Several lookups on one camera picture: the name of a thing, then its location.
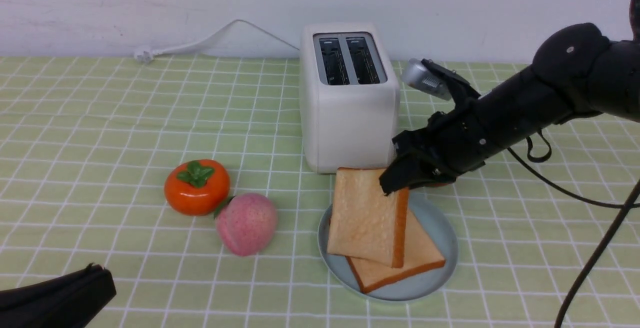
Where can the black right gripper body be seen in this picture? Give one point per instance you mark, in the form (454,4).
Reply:
(460,141)

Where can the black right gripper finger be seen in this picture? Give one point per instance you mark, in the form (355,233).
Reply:
(406,174)
(412,145)

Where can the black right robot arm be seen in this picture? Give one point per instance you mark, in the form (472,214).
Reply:
(577,73)

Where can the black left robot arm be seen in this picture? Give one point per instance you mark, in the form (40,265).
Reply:
(70,301)

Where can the red apple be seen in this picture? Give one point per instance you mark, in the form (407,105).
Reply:
(437,184)

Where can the light blue round plate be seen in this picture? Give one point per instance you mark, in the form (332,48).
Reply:
(407,289)

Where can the white two-slot toaster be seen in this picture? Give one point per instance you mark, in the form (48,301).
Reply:
(349,97)

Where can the pink peach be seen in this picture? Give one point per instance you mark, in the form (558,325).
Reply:
(246,223)

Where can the orange persimmon with green leaf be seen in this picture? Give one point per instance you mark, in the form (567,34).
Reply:
(198,187)

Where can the green checkered tablecloth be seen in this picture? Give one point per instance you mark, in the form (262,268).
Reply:
(87,143)

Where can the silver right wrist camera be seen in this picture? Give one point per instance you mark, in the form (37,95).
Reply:
(417,76)

